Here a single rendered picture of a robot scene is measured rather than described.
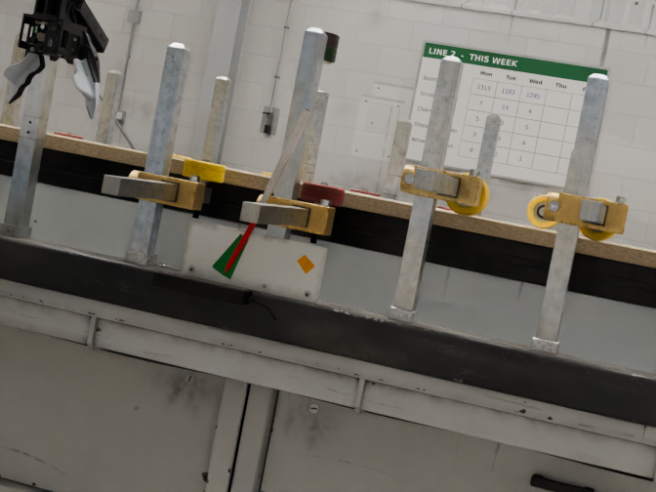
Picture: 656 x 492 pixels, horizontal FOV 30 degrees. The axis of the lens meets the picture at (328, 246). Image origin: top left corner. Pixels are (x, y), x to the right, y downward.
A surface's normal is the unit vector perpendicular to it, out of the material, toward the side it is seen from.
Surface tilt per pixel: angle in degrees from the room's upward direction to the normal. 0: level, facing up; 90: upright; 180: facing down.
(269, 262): 90
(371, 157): 90
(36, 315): 90
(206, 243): 90
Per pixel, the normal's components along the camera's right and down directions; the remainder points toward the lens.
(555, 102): -0.31, -0.01
